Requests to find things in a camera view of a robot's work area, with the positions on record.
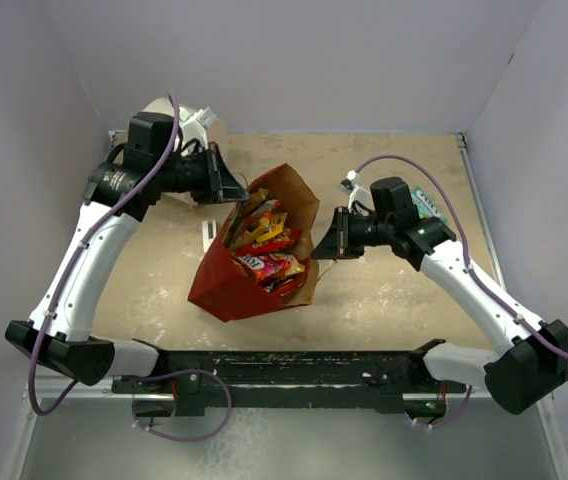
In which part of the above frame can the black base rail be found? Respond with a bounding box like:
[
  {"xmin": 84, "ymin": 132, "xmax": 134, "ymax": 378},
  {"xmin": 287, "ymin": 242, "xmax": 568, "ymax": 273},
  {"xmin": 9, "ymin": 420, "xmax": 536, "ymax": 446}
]
[{"xmin": 112, "ymin": 350, "xmax": 466, "ymax": 418}]

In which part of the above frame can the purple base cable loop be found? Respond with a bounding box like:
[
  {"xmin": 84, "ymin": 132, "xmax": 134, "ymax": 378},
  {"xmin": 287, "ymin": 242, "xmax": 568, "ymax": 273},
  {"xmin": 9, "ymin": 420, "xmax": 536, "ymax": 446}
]
[{"xmin": 131, "ymin": 369, "xmax": 235, "ymax": 443}]

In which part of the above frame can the teal candy packet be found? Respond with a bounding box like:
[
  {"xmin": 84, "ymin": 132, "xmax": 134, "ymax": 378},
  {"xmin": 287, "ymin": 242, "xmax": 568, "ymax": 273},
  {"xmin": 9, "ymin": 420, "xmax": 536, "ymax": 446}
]
[{"xmin": 411, "ymin": 187, "xmax": 447, "ymax": 223}]

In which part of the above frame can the small white block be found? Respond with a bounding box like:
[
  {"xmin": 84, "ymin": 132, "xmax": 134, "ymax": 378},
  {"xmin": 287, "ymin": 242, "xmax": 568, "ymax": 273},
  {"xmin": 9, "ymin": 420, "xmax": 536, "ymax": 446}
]
[{"xmin": 201, "ymin": 220, "xmax": 218, "ymax": 253}]

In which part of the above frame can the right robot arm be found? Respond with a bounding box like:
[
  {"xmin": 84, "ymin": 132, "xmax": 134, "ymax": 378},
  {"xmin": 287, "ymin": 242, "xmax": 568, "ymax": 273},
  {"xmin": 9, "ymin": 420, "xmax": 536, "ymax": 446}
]
[{"xmin": 312, "ymin": 171, "xmax": 568, "ymax": 414}]

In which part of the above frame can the white cylinder container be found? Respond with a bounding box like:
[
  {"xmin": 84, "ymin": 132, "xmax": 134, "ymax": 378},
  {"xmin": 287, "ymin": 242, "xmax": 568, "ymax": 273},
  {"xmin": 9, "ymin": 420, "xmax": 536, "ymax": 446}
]
[{"xmin": 141, "ymin": 97, "xmax": 231, "ymax": 209}]

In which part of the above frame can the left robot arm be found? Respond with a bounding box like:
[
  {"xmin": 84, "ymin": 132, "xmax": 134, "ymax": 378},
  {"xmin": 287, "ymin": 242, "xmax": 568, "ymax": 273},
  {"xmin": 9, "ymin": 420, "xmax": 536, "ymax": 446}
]
[{"xmin": 5, "ymin": 108, "xmax": 248, "ymax": 392}]

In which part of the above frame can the red paper bag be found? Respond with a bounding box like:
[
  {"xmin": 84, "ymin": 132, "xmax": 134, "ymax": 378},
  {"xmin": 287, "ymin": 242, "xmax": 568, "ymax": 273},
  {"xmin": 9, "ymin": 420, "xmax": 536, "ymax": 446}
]
[{"xmin": 188, "ymin": 164, "xmax": 319, "ymax": 322}]

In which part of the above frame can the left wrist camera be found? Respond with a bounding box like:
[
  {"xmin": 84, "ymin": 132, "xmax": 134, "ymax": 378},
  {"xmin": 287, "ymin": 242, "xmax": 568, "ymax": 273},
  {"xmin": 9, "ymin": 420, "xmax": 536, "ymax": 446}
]
[{"xmin": 179, "ymin": 105, "xmax": 218, "ymax": 145}]

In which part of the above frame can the yellow M&M's packet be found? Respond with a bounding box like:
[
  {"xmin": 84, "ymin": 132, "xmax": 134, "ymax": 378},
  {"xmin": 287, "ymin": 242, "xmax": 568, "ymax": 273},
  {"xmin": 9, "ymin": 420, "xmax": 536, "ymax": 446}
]
[{"xmin": 249, "ymin": 211, "xmax": 288, "ymax": 243}]

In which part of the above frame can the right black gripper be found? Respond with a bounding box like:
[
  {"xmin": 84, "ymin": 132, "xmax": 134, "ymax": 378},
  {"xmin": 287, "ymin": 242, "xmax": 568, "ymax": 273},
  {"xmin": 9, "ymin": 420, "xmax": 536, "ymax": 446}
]
[{"xmin": 311, "ymin": 206, "xmax": 394, "ymax": 260}]

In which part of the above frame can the orange Fox's candy bag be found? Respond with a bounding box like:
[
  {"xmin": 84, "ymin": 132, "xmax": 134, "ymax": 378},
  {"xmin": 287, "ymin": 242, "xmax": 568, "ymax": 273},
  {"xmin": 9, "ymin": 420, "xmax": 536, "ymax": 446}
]
[{"xmin": 235, "ymin": 252, "xmax": 306, "ymax": 283}]

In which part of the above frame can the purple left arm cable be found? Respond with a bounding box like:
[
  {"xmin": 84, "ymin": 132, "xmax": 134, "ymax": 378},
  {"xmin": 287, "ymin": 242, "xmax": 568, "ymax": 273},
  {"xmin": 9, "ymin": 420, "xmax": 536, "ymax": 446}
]
[{"xmin": 28, "ymin": 92, "xmax": 181, "ymax": 417}]

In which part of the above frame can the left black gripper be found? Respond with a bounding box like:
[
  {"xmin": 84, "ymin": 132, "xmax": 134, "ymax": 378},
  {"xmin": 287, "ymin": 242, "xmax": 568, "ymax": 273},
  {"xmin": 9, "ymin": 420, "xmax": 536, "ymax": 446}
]
[{"xmin": 156, "ymin": 142, "xmax": 250, "ymax": 206}]

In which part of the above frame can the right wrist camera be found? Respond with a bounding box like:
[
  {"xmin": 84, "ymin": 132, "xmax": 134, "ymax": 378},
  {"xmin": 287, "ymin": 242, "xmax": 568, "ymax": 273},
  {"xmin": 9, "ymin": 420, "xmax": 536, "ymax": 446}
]
[{"xmin": 340, "ymin": 170, "xmax": 373, "ymax": 211}]

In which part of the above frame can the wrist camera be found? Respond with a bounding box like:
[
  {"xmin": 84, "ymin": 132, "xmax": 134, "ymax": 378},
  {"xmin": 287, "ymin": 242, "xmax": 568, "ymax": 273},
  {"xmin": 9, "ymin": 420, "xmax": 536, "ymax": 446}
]
[
  {"xmin": 340, "ymin": 170, "xmax": 373, "ymax": 211},
  {"xmin": 179, "ymin": 105, "xmax": 218, "ymax": 145}
]

